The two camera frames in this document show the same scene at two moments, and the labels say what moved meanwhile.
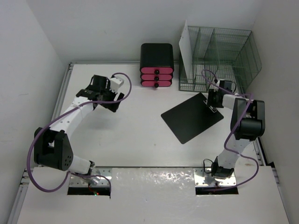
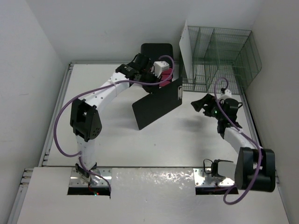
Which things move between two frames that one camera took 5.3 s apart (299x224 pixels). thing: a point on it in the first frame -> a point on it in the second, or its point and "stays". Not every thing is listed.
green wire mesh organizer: (231, 54) stays
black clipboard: (190, 118) -> (157, 104)
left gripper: (111, 107) -> (152, 88)
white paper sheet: (184, 47) stays
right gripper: (211, 93) -> (208, 99)
